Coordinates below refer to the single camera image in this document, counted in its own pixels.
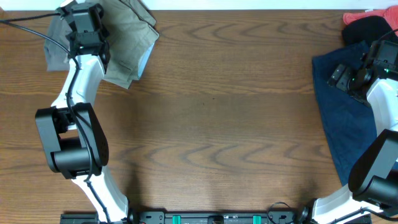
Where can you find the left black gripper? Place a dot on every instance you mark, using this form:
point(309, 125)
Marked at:
point(104, 32)

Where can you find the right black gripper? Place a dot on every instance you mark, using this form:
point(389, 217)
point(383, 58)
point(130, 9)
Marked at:
point(343, 81)

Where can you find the beige khaki shorts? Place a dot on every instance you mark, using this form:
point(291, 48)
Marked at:
point(131, 39)

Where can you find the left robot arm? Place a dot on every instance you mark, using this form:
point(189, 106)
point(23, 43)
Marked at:
point(71, 135)

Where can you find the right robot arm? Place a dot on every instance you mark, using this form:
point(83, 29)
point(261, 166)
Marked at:
point(356, 90)

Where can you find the navy blue shorts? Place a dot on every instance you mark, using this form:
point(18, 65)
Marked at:
point(349, 125)

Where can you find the folded grey shorts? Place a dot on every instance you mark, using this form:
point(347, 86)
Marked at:
point(56, 58)

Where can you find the black cloth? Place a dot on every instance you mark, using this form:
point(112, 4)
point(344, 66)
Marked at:
point(368, 29)

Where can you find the red cloth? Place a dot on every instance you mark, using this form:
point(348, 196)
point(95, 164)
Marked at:
point(389, 15)

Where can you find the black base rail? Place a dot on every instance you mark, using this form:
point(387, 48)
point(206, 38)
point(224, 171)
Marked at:
point(199, 218)

